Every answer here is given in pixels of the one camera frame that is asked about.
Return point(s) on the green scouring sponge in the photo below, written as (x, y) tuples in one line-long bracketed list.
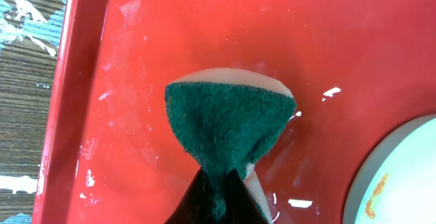
[(228, 119)]

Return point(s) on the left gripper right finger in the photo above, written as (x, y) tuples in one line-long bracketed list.
[(240, 207)]

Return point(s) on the right light blue plate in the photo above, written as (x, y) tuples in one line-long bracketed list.
[(396, 183)]

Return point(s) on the red plastic tray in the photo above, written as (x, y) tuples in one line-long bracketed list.
[(357, 68)]

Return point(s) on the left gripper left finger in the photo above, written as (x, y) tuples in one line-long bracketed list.
[(196, 205)]

